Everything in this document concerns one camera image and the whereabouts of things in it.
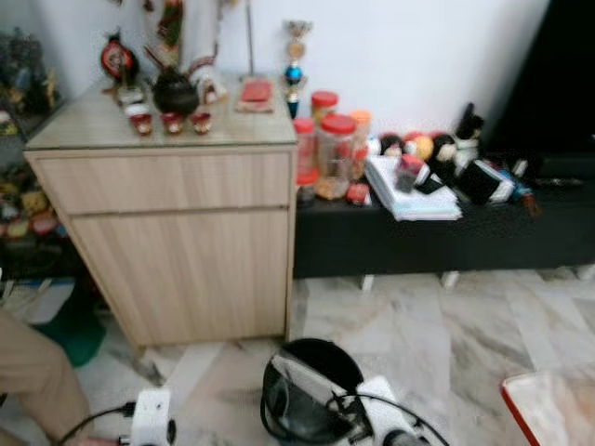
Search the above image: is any orange lid jar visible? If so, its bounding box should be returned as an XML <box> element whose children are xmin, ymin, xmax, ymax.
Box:
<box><xmin>351</xmin><ymin>109</ymin><xmax>374</xmax><ymax>179</ymax></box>

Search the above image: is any clear plastic packaging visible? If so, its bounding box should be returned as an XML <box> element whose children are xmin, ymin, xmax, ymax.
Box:
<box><xmin>267</xmin><ymin>353</ymin><xmax>362</xmax><ymax>436</ymax></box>

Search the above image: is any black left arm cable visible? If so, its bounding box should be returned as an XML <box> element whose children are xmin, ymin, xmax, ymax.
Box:
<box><xmin>58</xmin><ymin>400</ymin><xmax>139</xmax><ymax>446</ymax></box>

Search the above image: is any stack of white papers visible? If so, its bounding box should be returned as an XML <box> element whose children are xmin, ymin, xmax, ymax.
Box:
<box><xmin>364</xmin><ymin>154</ymin><xmax>464</xmax><ymax>223</ymax></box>

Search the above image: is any black low television bench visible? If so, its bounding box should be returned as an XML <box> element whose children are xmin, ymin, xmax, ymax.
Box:
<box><xmin>293</xmin><ymin>153</ymin><xmax>595</xmax><ymax>292</ymax></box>

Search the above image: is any large red lid jar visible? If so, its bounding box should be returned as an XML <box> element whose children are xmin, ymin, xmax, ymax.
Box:
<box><xmin>318</xmin><ymin>113</ymin><xmax>360</xmax><ymax>201</ymax></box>

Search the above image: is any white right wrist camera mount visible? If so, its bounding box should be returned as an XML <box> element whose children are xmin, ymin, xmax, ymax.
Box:
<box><xmin>357</xmin><ymin>374</ymin><xmax>421</xmax><ymax>446</ymax></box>

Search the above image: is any small red cup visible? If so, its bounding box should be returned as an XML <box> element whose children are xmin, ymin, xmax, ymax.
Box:
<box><xmin>162</xmin><ymin>111</ymin><xmax>185</xmax><ymax>137</ymax></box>
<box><xmin>130</xmin><ymin>110</ymin><xmax>154</xmax><ymax>138</ymax></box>
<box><xmin>191</xmin><ymin>110</ymin><xmax>213</xmax><ymax>136</ymax></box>

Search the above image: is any round red black ornament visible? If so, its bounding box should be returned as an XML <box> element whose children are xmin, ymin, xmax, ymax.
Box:
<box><xmin>99</xmin><ymin>31</ymin><xmax>141</xmax><ymax>90</ymax></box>

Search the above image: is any black box with white side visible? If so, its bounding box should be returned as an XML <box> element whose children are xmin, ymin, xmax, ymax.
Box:
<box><xmin>455</xmin><ymin>159</ymin><xmax>518</xmax><ymax>206</ymax></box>

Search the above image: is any slim trophy with blue ball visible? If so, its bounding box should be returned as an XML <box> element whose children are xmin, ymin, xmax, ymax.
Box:
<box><xmin>283</xmin><ymin>20</ymin><xmax>313</xmax><ymax>120</ymax></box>

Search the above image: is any light wooden cabinet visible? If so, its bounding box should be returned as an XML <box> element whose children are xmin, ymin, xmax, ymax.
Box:
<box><xmin>23</xmin><ymin>79</ymin><xmax>299</xmax><ymax>350</ymax></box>

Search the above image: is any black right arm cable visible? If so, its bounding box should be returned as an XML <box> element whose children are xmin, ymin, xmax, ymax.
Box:
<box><xmin>328</xmin><ymin>391</ymin><xmax>453</xmax><ymax>446</ymax></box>

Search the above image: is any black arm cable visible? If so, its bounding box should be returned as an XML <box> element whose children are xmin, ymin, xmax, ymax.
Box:
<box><xmin>58</xmin><ymin>400</ymin><xmax>139</xmax><ymax>446</ymax></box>
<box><xmin>328</xmin><ymin>391</ymin><xmax>453</xmax><ymax>446</ymax></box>

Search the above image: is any black doll toy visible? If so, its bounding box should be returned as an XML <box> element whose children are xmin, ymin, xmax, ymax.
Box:
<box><xmin>431</xmin><ymin>134</ymin><xmax>458</xmax><ymax>176</ymax></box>

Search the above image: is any small red cap bottle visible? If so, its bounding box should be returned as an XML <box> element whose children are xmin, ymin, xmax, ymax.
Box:
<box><xmin>397</xmin><ymin>153</ymin><xmax>425</xmax><ymax>194</ymax></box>

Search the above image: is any person leg in beige trousers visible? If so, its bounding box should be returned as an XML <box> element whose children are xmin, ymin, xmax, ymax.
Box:
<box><xmin>0</xmin><ymin>311</ymin><xmax>96</xmax><ymax>445</ymax></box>

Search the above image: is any slim red lid jar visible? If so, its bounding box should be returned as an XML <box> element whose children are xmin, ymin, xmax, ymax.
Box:
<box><xmin>293</xmin><ymin>117</ymin><xmax>318</xmax><ymax>189</ymax></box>

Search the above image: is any black round toy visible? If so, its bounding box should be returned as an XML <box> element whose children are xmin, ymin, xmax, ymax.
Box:
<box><xmin>379</xmin><ymin>134</ymin><xmax>404</xmax><ymax>158</ymax></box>

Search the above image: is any green bucket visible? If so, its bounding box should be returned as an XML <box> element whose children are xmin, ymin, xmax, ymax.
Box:
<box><xmin>35</xmin><ymin>286</ymin><xmax>107</xmax><ymax>367</ymax></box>

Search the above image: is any small red packet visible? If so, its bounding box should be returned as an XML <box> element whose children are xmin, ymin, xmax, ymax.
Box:
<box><xmin>345</xmin><ymin>183</ymin><xmax>372</xmax><ymax>206</ymax></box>

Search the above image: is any short red lid jar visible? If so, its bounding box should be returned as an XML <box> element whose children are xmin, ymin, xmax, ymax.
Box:
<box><xmin>311</xmin><ymin>90</ymin><xmax>339</xmax><ymax>125</ymax></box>

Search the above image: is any orange round toy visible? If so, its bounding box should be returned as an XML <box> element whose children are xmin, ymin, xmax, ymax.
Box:
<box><xmin>407</xmin><ymin>132</ymin><xmax>436</xmax><ymax>162</ymax></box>

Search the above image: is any cluttered dark shelf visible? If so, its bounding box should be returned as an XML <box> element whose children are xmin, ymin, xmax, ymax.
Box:
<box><xmin>0</xmin><ymin>28</ymin><xmax>64</xmax><ymax>275</ymax></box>

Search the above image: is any white robed statue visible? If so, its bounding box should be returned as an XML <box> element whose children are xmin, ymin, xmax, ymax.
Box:
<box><xmin>156</xmin><ymin>0</ymin><xmax>230</xmax><ymax>106</ymax></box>

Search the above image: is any black teapot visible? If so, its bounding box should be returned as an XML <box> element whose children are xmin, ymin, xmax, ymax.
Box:
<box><xmin>149</xmin><ymin>65</ymin><xmax>202</xmax><ymax>118</ymax></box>

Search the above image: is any black white figurine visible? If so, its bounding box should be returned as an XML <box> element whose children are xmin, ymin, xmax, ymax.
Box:
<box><xmin>453</xmin><ymin>102</ymin><xmax>485</xmax><ymax>170</ymax></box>

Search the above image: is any black television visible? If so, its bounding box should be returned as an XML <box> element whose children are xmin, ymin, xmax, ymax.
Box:
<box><xmin>483</xmin><ymin>0</ymin><xmax>595</xmax><ymax>161</ymax></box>

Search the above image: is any flat red tray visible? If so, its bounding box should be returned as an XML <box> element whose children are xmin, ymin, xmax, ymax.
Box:
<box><xmin>236</xmin><ymin>78</ymin><xmax>276</xmax><ymax>113</ymax></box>

